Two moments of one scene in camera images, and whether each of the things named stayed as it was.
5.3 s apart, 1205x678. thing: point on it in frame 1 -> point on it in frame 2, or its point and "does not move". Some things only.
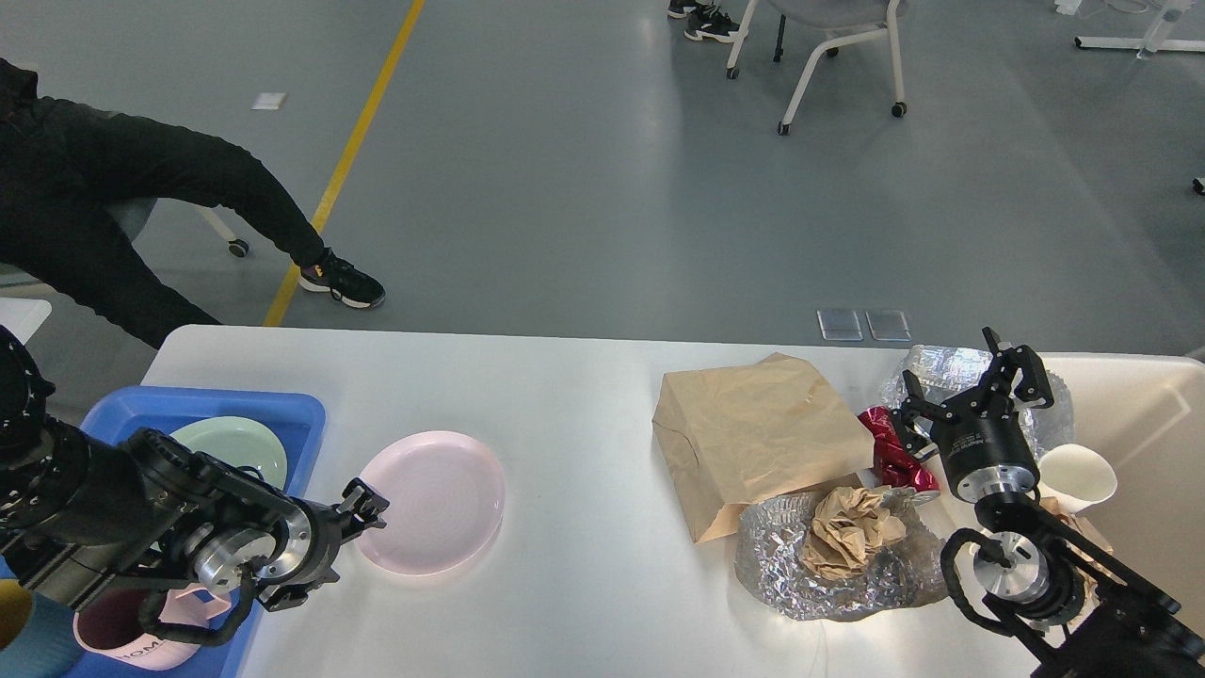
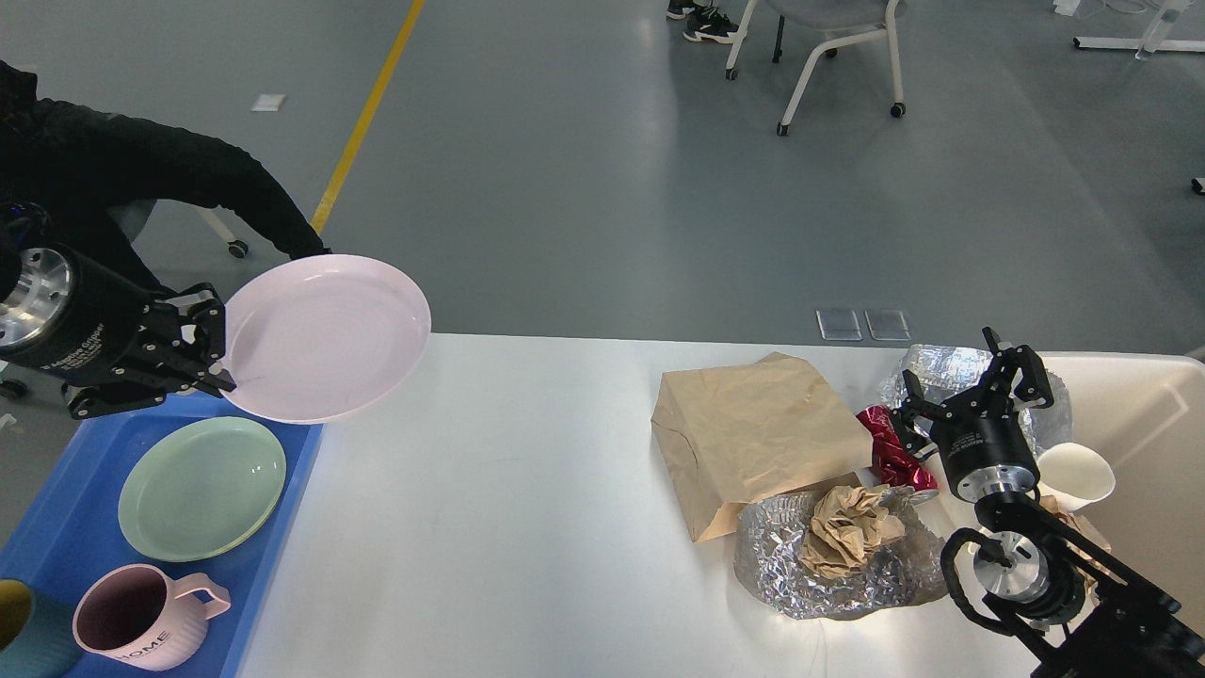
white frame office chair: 863,18 does not move
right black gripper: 983,444 does not move
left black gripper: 314,532 -> 71,321
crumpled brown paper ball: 849,525 does not move
